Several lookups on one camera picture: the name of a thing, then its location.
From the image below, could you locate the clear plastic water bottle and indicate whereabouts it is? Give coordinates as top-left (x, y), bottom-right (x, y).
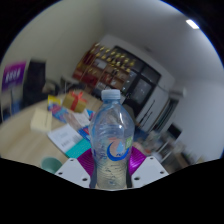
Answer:
top-left (88, 88), bottom-right (135, 191)

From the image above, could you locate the beige book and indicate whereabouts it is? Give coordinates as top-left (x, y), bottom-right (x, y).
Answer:
top-left (30, 108), bottom-right (54, 133)

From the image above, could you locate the black office chair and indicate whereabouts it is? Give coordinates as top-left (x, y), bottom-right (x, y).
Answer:
top-left (23, 59), bottom-right (48, 108)

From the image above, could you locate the blue printed book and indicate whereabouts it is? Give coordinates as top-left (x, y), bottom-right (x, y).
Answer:
top-left (51, 104), bottom-right (70, 123)

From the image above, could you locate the dark glass door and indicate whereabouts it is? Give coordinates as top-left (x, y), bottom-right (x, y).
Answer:
top-left (113, 46), bottom-right (164, 118)

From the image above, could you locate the purple sign board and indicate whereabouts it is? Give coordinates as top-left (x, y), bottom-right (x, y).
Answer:
top-left (1, 60), bottom-right (28, 92)

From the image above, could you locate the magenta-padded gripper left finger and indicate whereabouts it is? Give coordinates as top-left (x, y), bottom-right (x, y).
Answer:
top-left (54, 148), bottom-right (98, 190)

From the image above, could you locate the wooden shelf unit with trophies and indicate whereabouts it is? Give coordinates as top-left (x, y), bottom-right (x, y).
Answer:
top-left (72, 42), bottom-right (137, 92)

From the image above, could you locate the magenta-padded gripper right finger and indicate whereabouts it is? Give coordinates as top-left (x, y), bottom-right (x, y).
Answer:
top-left (128, 146), bottom-right (170, 189)

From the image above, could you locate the yellow gift box red ribbon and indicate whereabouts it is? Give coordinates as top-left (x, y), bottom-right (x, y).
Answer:
top-left (62, 90), bottom-right (88, 114)

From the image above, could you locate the teal book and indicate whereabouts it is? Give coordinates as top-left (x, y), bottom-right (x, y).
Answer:
top-left (64, 138), bottom-right (92, 159)

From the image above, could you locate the ceiling light panel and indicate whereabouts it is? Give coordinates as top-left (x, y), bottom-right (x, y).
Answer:
top-left (185, 18), bottom-right (200, 30)

